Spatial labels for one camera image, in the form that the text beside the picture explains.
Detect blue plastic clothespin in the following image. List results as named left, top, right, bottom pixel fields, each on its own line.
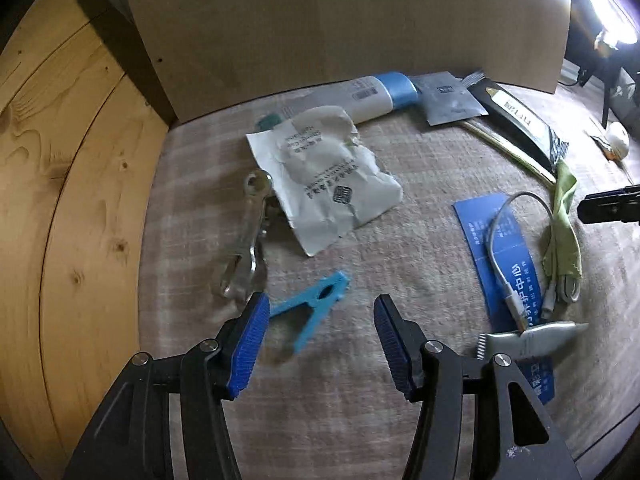
left=270, top=271, right=350, bottom=354

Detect bright lamp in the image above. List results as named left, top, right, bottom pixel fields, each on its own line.
left=574, top=0, right=640, bottom=51

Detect white bottle blue cap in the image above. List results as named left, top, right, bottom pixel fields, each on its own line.
left=256, top=72, right=419, bottom=131

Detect white usb cable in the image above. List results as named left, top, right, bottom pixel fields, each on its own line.
left=486, top=190, right=583, bottom=332

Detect grey foil sachet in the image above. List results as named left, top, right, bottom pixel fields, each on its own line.
left=411, top=72, right=488, bottom=127

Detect silver metal carabiner keys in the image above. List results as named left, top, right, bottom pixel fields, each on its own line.
left=210, top=169, right=274, bottom=304

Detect light wooden panel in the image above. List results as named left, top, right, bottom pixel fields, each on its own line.
left=1, top=0, right=175, bottom=479

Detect silver grey comb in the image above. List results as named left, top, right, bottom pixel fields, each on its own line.
left=476, top=321, right=589, bottom=361

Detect green cloth strip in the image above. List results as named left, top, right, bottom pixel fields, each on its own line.
left=542, top=159, right=582, bottom=281

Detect blue printed card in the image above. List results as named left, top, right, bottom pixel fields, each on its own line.
left=454, top=192, right=554, bottom=403

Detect wooden stick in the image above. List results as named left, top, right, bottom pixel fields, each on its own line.
left=458, top=119, right=556, bottom=188

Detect crumpled white paper packet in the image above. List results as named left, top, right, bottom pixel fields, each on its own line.
left=246, top=105, right=402, bottom=257

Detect black packaging bag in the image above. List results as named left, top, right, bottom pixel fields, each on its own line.
left=469, top=78, right=568, bottom=174

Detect white stuffed plush ball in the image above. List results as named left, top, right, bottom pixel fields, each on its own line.
left=605, top=122, right=630, bottom=162

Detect brown cardboard box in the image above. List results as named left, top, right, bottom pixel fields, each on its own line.
left=128, top=0, right=570, bottom=122

